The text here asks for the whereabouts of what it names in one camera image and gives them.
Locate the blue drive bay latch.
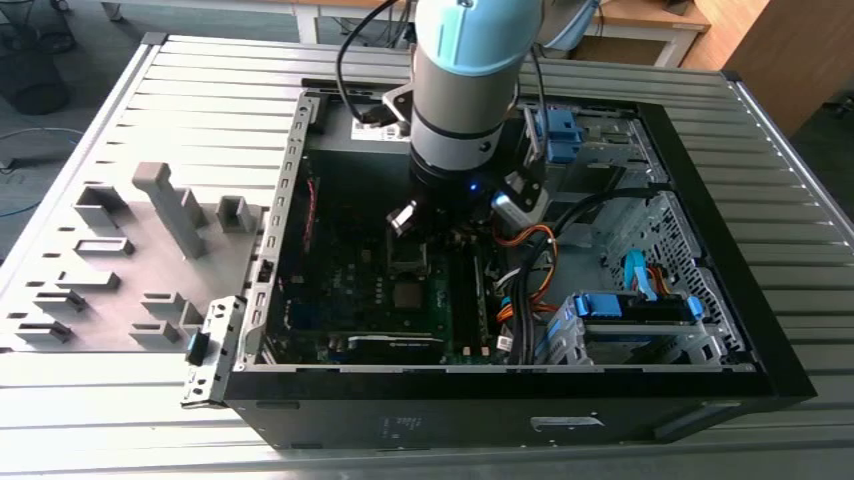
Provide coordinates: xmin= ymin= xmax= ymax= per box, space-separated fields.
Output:
xmin=544 ymin=107 xmax=583 ymax=164

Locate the wooden cabinet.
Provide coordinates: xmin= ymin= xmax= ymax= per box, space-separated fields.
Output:
xmin=692 ymin=0 xmax=854 ymax=139

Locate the orange disk power wire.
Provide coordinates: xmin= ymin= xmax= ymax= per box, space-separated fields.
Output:
xmin=650 ymin=264 xmax=675 ymax=297

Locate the pale blue floor cable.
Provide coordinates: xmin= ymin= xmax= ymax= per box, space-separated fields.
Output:
xmin=0 ymin=127 xmax=85 ymax=151

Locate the black graphics card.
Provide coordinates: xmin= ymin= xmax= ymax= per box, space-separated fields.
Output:
xmin=329 ymin=333 xmax=447 ymax=365

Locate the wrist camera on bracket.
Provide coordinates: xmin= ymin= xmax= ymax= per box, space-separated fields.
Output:
xmin=363 ymin=84 xmax=416 ymax=139

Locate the black RAM slot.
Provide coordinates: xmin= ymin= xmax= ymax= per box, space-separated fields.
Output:
xmin=447 ymin=239 xmax=472 ymax=357
xmin=468 ymin=237 xmax=493 ymax=357

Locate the grey power supply unit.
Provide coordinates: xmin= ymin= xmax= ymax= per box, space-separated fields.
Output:
xmin=307 ymin=99 xmax=416 ymax=221

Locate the hard disk in blue carrier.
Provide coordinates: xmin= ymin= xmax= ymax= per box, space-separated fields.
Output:
xmin=572 ymin=292 xmax=703 ymax=351

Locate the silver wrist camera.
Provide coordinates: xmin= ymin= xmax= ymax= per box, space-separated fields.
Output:
xmin=489 ymin=169 xmax=552 ymax=226

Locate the black round bin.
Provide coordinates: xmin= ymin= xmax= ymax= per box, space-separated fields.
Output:
xmin=0 ymin=22 xmax=73 ymax=117

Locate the thin red wire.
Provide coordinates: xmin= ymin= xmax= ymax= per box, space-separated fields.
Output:
xmin=303 ymin=174 xmax=319 ymax=251

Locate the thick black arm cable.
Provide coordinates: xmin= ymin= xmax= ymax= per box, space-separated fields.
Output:
xmin=335 ymin=0 xmax=401 ymax=126

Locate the orange yellow wire bundle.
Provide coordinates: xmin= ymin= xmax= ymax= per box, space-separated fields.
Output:
xmin=491 ymin=224 xmax=559 ymax=324

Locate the white framed wooden desk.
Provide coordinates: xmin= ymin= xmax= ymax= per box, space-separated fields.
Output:
xmin=292 ymin=0 xmax=712 ymax=69

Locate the silver CPU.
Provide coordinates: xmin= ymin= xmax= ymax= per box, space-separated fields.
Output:
xmin=392 ymin=283 xmax=425 ymax=309

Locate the dark green motherboard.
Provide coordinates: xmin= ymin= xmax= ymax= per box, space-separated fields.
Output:
xmin=265 ymin=149 xmax=515 ymax=366

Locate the black open PC case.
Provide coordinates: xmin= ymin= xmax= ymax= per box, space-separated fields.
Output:
xmin=223 ymin=74 xmax=819 ymax=451

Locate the blue data wire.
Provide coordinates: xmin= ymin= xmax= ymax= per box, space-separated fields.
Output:
xmin=623 ymin=248 xmax=652 ymax=301

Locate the grey hinged expansion bracket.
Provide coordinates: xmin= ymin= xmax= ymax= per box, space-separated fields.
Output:
xmin=178 ymin=294 xmax=249 ymax=410

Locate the thick black cable bundle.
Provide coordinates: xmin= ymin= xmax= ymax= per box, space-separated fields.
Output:
xmin=509 ymin=185 xmax=672 ymax=364

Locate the grey metal drive cage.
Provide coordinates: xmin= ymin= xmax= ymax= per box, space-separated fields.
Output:
xmin=512 ymin=102 xmax=668 ymax=236

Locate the grey parts rack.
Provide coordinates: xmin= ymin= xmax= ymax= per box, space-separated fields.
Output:
xmin=0 ymin=160 xmax=281 ymax=354

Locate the metal socket cover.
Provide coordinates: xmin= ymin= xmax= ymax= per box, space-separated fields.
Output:
xmin=384 ymin=238 xmax=429 ymax=275

